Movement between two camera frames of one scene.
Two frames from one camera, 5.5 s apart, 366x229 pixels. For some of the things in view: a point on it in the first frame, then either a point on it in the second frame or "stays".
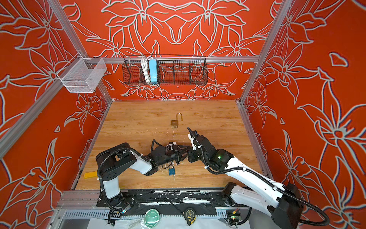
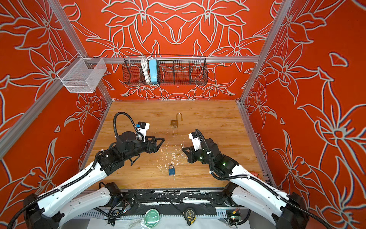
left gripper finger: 184,147 to 162,141
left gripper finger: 184,155 to 160,139
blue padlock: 171,171 stays
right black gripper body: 195,155 stays
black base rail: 167,199 stays
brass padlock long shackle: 176,122 stays
